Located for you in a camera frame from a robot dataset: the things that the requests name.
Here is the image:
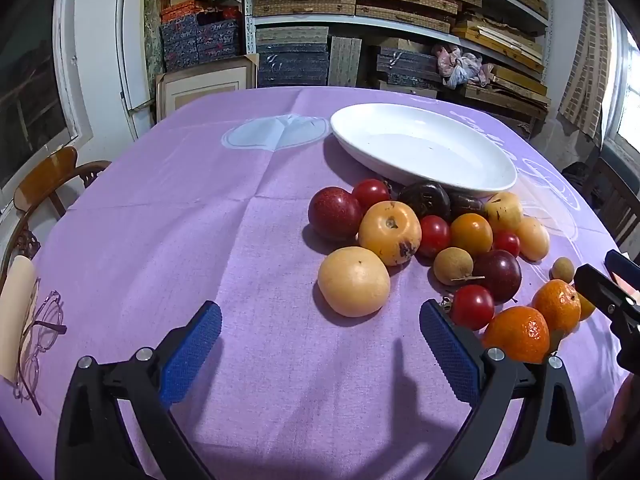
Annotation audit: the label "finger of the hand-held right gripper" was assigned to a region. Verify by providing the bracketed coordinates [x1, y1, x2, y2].
[604, 248, 640, 291]
[573, 263, 640, 331]

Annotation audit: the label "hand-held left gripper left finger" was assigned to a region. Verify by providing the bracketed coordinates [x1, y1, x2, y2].
[56, 301, 223, 480]

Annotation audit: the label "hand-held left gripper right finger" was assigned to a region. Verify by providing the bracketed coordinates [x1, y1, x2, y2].
[419, 298, 587, 480]

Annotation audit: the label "small yellow orange tomato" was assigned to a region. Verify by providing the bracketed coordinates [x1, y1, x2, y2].
[575, 290, 597, 322]

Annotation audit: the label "small brown longan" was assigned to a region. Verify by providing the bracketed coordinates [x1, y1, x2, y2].
[550, 257, 575, 284]

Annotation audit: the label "orange mandarin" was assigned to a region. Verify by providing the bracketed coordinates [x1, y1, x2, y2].
[481, 305, 551, 365]
[531, 279, 582, 338]

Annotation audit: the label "red cherry tomato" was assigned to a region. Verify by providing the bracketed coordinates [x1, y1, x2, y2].
[492, 230, 521, 258]
[351, 178, 391, 212]
[450, 284, 496, 332]
[417, 215, 452, 259]

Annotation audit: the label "pale orange plum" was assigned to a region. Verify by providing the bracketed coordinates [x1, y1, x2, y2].
[515, 216, 551, 262]

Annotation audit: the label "large brown longan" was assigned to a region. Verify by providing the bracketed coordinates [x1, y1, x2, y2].
[433, 247, 474, 286]

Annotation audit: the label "dark red plum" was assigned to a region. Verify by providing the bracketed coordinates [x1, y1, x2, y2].
[472, 249, 523, 305]

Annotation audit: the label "large pale yellow pear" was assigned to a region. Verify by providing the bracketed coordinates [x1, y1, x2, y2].
[317, 246, 391, 318]

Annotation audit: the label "striped yellow pepino melon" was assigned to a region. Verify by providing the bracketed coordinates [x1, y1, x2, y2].
[483, 191, 524, 233]

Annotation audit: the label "yellow persimmon with dark spot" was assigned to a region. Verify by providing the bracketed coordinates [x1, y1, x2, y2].
[358, 200, 422, 267]

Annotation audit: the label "dark purple passion fruit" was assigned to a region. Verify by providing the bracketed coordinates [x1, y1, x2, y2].
[447, 192, 488, 218]
[397, 180, 452, 223]

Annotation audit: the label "dark red passion fruit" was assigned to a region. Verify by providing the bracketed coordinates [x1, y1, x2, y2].
[307, 186, 363, 242]

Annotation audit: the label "white oval plate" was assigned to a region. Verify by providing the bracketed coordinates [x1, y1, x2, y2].
[330, 103, 518, 198]

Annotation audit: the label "person's right hand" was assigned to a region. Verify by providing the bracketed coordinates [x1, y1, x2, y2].
[600, 375, 640, 453]

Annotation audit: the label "dark wooden chair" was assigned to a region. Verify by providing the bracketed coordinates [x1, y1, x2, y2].
[582, 156, 640, 261]

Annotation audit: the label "purple printed tablecloth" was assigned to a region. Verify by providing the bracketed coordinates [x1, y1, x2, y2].
[0, 86, 636, 480]

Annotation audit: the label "dark clothing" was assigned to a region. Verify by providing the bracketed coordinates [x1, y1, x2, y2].
[560, 160, 598, 196]

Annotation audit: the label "purple framed eyeglasses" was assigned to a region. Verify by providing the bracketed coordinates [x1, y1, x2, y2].
[12, 290, 68, 416]

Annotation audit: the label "bright window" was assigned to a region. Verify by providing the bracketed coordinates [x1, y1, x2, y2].
[600, 10, 640, 161]

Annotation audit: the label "beige paper booklet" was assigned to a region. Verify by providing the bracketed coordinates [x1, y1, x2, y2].
[0, 255, 40, 383]

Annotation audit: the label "brick patterned curtain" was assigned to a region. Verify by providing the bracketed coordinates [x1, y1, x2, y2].
[557, 0, 618, 141]

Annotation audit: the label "light wooden chair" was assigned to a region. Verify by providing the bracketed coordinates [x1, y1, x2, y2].
[0, 146, 112, 291]

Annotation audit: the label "pink plastic bag bundle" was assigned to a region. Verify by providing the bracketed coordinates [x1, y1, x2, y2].
[432, 44, 496, 90]

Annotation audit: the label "framed picture in cardboard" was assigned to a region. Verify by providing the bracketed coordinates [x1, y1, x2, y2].
[155, 54, 260, 123]

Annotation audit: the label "dark grey box stack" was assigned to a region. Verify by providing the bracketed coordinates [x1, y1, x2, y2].
[375, 47, 441, 98]
[256, 42, 331, 88]

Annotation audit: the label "white leaning board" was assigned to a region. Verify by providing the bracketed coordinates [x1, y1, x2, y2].
[116, 0, 153, 141]

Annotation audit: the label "stack of blue patterned boxes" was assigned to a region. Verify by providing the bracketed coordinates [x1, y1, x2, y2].
[160, 10, 242, 73]

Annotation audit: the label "white framed window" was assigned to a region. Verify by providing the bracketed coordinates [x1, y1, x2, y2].
[0, 0, 93, 201]

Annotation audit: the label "green marbled panel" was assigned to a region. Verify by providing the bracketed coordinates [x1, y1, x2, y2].
[143, 0, 166, 88]

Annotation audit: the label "orange patterned box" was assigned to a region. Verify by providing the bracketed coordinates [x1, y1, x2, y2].
[160, 0, 206, 23]

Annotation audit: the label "white metal shelving rack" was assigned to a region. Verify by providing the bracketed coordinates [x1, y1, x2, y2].
[242, 0, 553, 111]

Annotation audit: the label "shelf of gift boxes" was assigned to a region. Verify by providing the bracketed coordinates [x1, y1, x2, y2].
[152, 0, 551, 121]

